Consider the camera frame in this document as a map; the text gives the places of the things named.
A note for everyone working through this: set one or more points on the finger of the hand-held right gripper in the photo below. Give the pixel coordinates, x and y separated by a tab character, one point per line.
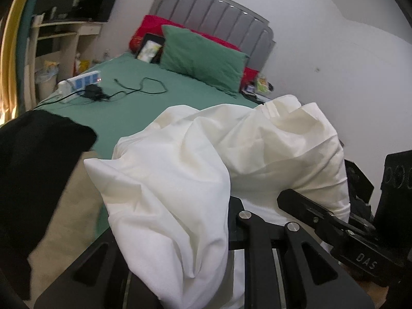
309	214
357	180

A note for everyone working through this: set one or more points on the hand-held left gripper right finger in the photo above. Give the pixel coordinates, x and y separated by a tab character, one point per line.
257	238

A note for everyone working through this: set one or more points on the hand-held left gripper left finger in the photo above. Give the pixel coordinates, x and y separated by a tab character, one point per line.
106	291

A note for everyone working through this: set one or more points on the white hooded jacket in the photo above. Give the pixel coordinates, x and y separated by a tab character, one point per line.
177	183

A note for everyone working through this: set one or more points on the beige cloth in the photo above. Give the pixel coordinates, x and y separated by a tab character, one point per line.
70	225

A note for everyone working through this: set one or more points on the stack of books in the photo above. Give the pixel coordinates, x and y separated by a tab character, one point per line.
254	95

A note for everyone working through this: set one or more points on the green snack packet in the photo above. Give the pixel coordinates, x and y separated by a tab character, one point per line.
262	83

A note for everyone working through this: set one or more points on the black cloth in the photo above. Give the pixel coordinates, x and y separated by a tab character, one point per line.
35	167

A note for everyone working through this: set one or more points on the bed with green sheet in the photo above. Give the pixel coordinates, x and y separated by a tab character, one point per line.
135	119

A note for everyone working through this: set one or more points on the green pillow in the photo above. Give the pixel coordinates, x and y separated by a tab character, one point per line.
202	56

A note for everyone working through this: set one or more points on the black charger adapter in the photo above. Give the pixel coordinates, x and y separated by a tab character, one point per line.
94	92

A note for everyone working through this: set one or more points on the white and blue power strip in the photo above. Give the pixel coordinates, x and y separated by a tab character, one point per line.
79	82

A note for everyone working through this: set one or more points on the grey padded headboard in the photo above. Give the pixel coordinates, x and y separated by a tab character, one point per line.
219	16

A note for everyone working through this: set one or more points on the black tablet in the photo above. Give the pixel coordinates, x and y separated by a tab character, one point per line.
149	50

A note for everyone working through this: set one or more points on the white trash bin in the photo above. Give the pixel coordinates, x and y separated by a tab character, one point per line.
46	82

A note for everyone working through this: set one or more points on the red pillow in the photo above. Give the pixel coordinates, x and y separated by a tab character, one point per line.
151	25

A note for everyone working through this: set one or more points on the yellow curtain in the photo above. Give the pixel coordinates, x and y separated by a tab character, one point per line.
14	54

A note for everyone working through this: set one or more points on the cream wooden desk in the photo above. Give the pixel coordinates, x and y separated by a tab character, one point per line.
67	38

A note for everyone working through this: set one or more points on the black box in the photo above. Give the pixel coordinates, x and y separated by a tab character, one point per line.
96	3

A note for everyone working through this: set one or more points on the black monitor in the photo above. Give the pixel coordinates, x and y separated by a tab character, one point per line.
54	3

